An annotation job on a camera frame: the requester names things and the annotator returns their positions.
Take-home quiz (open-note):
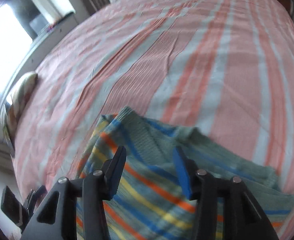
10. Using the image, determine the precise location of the striped throw pillow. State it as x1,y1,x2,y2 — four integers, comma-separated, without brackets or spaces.
6,72,38,137

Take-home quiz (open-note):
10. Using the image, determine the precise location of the pink striped bed cover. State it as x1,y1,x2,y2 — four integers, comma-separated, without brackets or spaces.
13,0,294,239

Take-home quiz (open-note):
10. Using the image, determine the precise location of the striped knitted sweater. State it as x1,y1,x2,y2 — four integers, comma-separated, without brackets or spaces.
76,107,294,239

